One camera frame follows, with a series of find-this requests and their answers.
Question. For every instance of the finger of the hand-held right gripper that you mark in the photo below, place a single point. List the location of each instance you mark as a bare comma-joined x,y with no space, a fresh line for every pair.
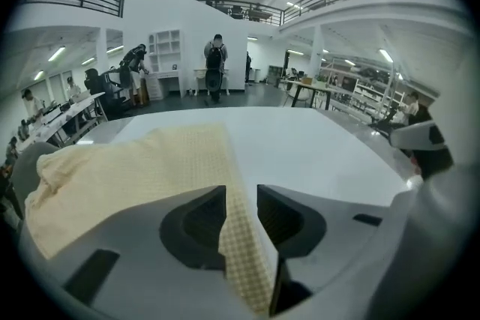
412,136
435,163

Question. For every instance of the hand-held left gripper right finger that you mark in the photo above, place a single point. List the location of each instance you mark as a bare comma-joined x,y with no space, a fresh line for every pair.
330,236

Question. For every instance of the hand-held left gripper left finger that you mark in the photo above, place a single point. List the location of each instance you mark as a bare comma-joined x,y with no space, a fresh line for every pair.
142,255

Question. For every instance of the beige cloth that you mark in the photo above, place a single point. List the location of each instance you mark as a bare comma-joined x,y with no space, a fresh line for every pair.
150,168

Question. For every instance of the grey marble table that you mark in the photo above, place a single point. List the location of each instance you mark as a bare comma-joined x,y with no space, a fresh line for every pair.
360,131

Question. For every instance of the white shelving rack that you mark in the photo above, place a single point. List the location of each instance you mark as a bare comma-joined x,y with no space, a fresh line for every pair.
375,86

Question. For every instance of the person's white shirt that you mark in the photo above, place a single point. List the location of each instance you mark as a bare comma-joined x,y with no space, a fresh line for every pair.
442,236

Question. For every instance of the white table with black legs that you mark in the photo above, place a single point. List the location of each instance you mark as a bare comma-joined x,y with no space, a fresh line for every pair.
318,86

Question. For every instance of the grey upholstered chair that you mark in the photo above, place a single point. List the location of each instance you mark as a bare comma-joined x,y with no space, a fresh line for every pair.
30,168

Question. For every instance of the grey cabinet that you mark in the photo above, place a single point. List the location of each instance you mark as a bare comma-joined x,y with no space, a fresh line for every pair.
275,72

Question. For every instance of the white work table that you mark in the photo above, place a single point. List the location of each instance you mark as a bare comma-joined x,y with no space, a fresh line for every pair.
75,108

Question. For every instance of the white vanity table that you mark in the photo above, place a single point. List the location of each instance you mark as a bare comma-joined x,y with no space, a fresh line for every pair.
198,73

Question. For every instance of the white shelf desk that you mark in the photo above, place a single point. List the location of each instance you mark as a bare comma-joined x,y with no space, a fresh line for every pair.
165,48

